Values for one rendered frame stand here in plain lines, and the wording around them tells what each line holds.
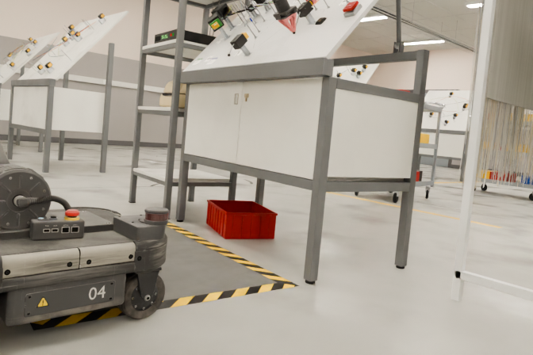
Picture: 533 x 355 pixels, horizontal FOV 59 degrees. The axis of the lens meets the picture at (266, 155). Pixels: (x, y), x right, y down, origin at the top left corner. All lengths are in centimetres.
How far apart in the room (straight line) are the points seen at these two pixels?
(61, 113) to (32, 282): 367
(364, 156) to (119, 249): 107
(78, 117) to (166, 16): 593
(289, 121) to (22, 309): 119
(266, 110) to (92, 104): 309
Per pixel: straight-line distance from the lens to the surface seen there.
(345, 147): 188
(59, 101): 484
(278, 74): 198
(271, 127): 204
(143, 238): 136
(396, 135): 211
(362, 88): 193
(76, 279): 129
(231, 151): 230
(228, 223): 244
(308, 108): 186
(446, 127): 898
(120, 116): 987
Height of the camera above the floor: 58
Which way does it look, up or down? 3 degrees down
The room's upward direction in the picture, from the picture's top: 5 degrees clockwise
